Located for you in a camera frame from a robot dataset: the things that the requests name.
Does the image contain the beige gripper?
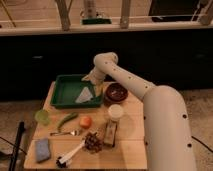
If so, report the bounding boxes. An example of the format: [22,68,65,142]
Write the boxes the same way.
[82,67,106,96]

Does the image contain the white towel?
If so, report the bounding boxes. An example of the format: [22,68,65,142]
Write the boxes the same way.
[75,87,93,103]

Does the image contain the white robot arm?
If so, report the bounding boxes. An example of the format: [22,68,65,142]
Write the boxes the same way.
[84,52,197,171]

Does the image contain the green plastic tray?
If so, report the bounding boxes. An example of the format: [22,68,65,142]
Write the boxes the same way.
[50,74,103,109]

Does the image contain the dark red bowl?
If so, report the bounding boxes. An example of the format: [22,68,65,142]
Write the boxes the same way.
[104,83,128,105]

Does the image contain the white plastic cup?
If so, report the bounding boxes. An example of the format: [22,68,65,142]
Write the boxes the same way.
[108,104,124,122]

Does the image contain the orange round fruit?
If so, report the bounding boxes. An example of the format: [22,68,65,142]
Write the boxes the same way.
[79,116,92,129]

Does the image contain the brown rectangular block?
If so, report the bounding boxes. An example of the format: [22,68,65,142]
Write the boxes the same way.
[103,121,117,147]

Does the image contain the wooden cutting board table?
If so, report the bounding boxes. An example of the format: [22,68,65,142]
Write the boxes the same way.
[24,83,147,171]

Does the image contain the brown pine cone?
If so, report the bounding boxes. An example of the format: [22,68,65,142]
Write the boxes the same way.
[85,132,102,153]

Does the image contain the light green small cup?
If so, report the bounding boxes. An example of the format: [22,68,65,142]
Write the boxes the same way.
[35,109,50,126]

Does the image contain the blue gray sponge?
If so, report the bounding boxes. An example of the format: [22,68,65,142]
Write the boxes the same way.
[35,138,51,163]

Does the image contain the black pole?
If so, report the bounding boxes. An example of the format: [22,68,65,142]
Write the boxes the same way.
[8,121,25,171]

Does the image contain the white handled dish brush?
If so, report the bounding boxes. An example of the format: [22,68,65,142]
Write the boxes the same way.
[56,141,85,168]

